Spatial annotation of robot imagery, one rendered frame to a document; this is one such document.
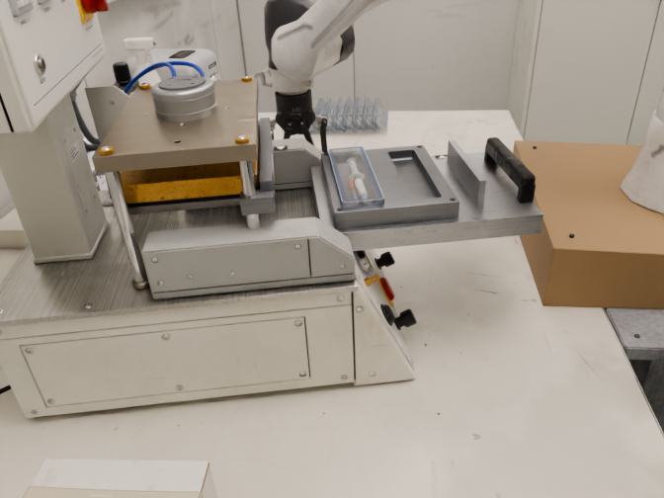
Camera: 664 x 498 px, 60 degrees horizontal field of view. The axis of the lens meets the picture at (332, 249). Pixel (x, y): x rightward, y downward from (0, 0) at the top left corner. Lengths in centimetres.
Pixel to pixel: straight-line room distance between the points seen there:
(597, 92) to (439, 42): 82
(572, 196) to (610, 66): 188
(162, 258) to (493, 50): 271
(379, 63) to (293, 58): 220
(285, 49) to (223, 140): 40
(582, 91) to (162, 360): 247
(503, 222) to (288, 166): 35
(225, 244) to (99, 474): 28
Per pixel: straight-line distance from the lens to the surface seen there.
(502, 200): 83
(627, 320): 102
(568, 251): 95
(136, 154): 67
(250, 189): 68
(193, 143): 68
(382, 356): 79
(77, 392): 85
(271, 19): 116
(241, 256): 69
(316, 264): 70
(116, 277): 80
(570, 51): 287
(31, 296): 81
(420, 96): 326
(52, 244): 86
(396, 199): 77
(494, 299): 100
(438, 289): 101
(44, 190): 82
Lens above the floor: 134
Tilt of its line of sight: 32 degrees down
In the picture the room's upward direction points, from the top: 3 degrees counter-clockwise
